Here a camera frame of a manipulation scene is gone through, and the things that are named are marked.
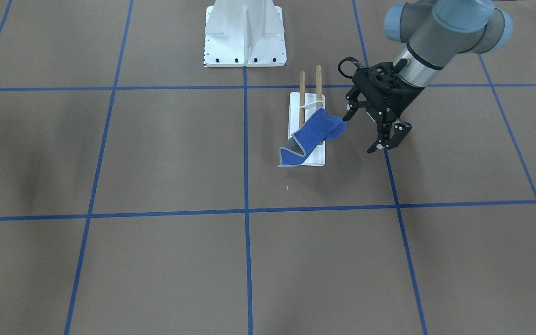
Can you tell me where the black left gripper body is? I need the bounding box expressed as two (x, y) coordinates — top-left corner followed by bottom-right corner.
(361, 79), (424, 124)

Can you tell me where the blue grey microfibre towel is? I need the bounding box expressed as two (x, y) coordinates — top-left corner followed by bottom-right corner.
(278, 107), (347, 168)

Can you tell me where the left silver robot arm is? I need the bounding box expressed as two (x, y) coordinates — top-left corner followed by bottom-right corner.
(343, 0), (514, 153)

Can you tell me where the white wooden towel rack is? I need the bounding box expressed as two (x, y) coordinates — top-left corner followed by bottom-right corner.
(288, 64), (326, 166)

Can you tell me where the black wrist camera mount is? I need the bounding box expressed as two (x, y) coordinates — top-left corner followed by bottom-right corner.
(337, 57), (402, 93)

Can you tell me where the white pedestal column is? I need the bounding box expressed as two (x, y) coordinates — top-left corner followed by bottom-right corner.
(203, 0), (287, 67)

